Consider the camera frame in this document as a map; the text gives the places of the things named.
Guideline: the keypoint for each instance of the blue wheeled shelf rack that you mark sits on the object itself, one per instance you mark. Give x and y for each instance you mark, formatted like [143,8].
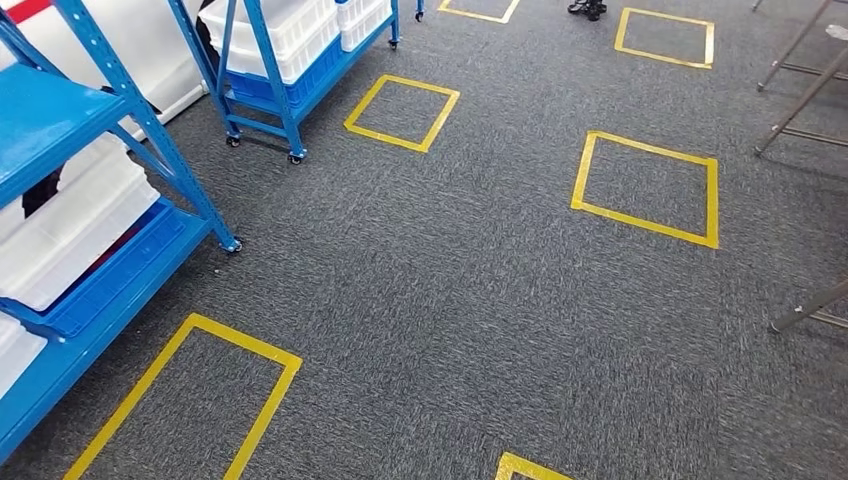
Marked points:
[278,99]

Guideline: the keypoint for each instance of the blue metal shelf rack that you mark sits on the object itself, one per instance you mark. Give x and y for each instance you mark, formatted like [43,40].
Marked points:
[40,112]

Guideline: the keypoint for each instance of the yellow floor tape square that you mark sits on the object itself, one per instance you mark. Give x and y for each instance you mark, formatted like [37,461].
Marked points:
[712,205]
[424,88]
[245,341]

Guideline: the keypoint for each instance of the white plastic crate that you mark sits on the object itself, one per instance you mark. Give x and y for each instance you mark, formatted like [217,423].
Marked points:
[66,238]
[291,26]
[364,23]
[16,351]

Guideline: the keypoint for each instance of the person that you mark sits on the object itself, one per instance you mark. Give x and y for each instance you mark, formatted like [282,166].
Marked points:
[590,8]

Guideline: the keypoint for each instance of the red plastic bin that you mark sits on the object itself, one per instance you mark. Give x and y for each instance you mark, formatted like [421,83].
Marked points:
[118,246]

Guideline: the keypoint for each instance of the white car red stripe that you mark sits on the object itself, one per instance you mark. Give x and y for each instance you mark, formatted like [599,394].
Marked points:
[132,46]

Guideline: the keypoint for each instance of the stainless steel table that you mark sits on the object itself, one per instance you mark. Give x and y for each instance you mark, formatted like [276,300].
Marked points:
[802,100]

